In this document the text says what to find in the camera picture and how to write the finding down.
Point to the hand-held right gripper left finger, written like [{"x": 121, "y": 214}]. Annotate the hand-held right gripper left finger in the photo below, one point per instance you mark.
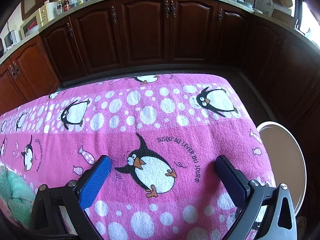
[{"x": 96, "y": 180}]

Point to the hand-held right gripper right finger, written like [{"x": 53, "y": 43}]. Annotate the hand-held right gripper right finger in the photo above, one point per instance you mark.
[{"x": 231, "y": 180}]

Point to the beige trash bin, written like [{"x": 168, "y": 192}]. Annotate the beige trash bin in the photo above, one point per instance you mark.
[{"x": 277, "y": 160}]

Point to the pink penguin printed blanket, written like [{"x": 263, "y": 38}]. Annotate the pink penguin printed blanket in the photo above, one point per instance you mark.
[{"x": 150, "y": 130}]

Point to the green knitted cloth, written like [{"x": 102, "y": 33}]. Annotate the green knitted cloth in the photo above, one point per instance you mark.
[{"x": 15, "y": 192}]

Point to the dark wooden base cabinets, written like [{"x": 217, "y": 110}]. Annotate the dark wooden base cabinets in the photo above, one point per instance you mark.
[{"x": 147, "y": 30}]

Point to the white shallow bowl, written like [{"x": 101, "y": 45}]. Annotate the white shallow bowl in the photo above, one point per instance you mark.
[{"x": 33, "y": 31}]

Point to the small silver appliance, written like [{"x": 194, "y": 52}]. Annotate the small silver appliance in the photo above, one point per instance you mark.
[{"x": 11, "y": 38}]

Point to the cream microwave oven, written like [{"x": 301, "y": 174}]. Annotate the cream microwave oven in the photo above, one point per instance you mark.
[{"x": 28, "y": 25}]

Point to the wooden cutting board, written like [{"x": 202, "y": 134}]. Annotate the wooden cutting board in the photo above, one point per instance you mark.
[{"x": 282, "y": 17}]

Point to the cream countertop appliance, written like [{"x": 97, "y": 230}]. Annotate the cream countertop appliance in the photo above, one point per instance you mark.
[{"x": 47, "y": 12}]

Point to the dark sauce bottle red label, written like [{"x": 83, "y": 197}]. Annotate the dark sauce bottle red label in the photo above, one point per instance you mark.
[{"x": 66, "y": 5}]

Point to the bright kitchen window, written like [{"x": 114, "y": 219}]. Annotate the bright kitchen window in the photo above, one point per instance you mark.
[{"x": 308, "y": 20}]

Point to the small clear bottle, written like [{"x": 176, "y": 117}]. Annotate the small clear bottle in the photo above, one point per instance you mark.
[{"x": 73, "y": 2}]

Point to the round woven trivet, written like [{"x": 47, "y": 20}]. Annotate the round woven trivet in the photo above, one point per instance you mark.
[{"x": 287, "y": 1}]

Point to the wooden wall cabinets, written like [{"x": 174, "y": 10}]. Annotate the wooden wall cabinets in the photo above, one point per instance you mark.
[{"x": 30, "y": 2}]

